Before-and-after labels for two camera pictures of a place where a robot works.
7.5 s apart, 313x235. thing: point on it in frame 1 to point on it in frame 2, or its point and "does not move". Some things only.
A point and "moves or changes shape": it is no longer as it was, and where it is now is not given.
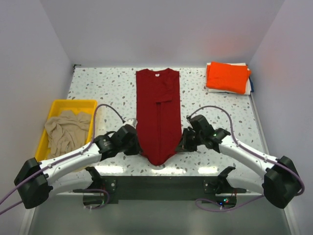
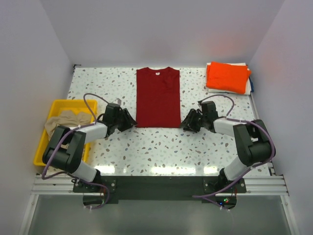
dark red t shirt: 158,108 moves or changes shape
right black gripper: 185,145 to 189,122
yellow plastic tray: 87,106 does not move
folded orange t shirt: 228,77 does not move
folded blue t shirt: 252,85 does not move
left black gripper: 135,150 to 129,122
